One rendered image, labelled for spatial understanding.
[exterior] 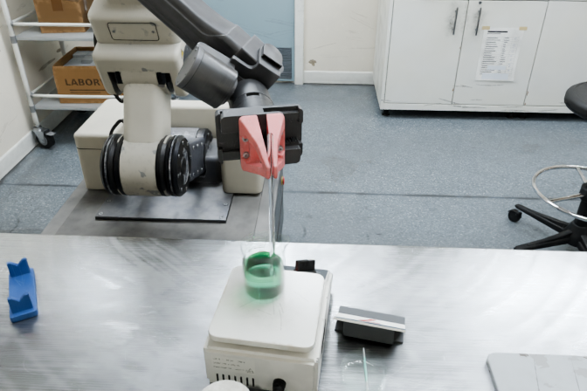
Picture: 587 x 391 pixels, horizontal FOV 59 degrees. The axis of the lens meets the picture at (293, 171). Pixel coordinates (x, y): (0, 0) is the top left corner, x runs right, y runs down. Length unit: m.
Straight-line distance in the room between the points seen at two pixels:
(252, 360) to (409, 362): 0.20
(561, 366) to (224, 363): 0.40
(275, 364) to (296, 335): 0.04
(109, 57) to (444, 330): 1.03
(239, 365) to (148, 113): 0.92
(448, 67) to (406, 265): 2.32
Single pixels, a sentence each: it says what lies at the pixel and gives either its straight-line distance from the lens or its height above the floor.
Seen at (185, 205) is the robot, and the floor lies 0.38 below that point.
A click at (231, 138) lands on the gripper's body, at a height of 1.01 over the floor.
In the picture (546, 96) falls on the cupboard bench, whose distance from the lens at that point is 3.30.
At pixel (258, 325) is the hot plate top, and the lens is 0.60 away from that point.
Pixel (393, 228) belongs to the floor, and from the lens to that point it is 2.18.
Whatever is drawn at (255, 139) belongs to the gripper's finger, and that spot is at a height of 1.03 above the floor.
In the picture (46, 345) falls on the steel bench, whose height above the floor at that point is 0.75.
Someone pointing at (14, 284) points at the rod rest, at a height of 0.76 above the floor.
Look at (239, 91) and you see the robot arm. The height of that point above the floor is 1.03.
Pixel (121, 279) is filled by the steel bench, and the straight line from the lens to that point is 0.83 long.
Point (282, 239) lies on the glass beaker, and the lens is 0.61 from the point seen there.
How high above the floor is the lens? 1.28
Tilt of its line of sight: 30 degrees down
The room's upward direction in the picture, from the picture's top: straight up
